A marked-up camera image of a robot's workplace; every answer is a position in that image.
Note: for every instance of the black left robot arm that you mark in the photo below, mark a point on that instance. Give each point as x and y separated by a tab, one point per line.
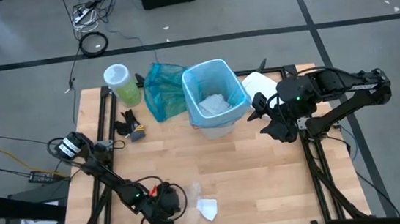
112	181

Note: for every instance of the light blue bin liner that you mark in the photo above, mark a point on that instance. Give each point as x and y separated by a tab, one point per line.
197	86

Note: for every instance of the white plastic trash bin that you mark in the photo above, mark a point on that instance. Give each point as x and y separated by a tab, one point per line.
216	132

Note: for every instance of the folded teal trash bag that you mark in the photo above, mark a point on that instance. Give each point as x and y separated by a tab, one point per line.
163	93

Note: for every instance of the large white paper sheet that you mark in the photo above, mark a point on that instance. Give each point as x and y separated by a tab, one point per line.
216	105

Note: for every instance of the black aluminium table frame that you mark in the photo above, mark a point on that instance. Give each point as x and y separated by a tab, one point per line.
380	221

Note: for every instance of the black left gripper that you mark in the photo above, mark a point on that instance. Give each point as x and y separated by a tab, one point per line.
156	208

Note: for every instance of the green wipes canister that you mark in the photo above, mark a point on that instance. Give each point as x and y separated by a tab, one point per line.
126	89

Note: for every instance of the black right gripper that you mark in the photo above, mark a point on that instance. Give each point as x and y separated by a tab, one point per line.
281	111

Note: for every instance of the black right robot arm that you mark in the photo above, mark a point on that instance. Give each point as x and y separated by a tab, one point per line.
347	109

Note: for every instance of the clear plastic film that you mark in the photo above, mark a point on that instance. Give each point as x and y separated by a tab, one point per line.
196	191

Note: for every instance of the black power adapter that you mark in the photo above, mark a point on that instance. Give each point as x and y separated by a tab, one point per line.
44	177

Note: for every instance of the white bin lid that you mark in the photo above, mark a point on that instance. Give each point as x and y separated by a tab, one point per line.
258	82

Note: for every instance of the white power strip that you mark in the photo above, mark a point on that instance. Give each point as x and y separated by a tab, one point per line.
81	16

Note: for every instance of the gray yellow work glove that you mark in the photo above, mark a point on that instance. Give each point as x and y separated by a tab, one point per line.
136	133

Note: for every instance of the small white printed paper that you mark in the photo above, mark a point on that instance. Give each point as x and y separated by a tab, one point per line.
207	208

